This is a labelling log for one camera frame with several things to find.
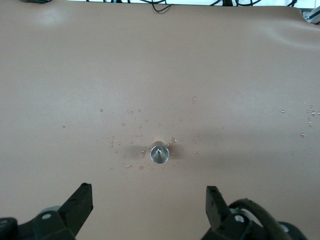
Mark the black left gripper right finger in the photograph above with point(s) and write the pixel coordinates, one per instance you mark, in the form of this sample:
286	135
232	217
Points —
215	207

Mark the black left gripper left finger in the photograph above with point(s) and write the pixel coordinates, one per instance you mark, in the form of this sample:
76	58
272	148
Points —
77	207

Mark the clear glass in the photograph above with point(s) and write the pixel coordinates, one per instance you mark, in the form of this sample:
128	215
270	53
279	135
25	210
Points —
160	154

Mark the brown table mat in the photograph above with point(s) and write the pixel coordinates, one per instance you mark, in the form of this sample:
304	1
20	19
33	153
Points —
150	75

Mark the aluminium frame corner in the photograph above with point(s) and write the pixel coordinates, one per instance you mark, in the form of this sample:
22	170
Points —
313	16

